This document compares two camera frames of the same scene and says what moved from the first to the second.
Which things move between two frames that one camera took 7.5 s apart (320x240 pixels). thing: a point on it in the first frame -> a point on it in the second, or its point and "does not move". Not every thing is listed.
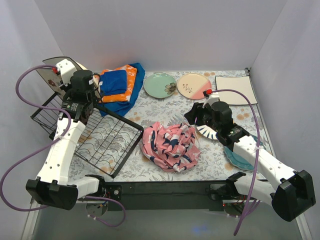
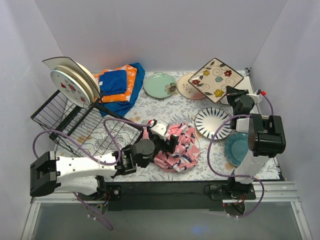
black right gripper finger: x=193 y=117 -> x=233 y=95
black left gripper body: x=75 y=81 -> x=172 y=143
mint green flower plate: x=159 y=85 does not move
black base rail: x=168 y=195 does not move
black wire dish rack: x=107 y=141 does not move
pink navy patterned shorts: x=173 y=148 does not move
